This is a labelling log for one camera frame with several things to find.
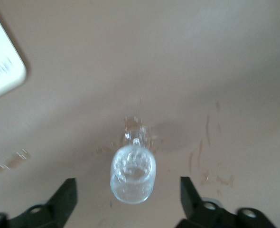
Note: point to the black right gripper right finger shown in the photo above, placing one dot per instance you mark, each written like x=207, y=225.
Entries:
x=201, y=213

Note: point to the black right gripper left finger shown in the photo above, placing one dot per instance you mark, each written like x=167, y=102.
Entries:
x=57, y=211

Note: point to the clear wine glass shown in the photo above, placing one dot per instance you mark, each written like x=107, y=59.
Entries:
x=133, y=175

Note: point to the cream rabbit print tray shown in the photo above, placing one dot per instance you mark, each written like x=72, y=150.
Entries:
x=0, y=59

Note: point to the brown table mat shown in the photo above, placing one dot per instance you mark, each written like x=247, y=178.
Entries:
x=140, y=59

